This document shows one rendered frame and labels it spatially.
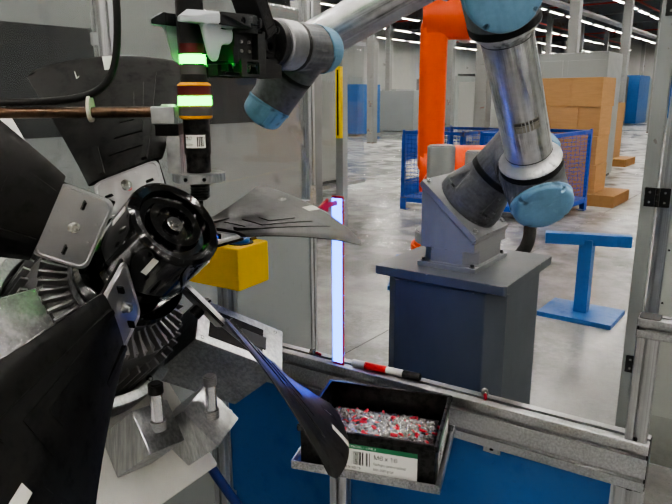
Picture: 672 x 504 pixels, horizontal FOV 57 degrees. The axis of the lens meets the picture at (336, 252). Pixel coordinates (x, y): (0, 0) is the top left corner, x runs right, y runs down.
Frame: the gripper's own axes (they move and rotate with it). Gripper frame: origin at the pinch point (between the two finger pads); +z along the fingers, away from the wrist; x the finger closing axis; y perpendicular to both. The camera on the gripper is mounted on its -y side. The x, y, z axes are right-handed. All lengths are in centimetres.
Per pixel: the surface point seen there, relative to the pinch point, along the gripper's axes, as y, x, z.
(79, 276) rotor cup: 30.7, 4.0, 13.6
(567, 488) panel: 73, -44, -39
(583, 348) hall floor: 146, -4, -289
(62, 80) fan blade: 7.5, 22.7, 0.2
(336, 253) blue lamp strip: 38, 0, -37
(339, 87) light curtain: 0, 288, -500
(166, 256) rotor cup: 27.3, -7.9, 10.6
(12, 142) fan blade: 14.6, 5.3, 19.1
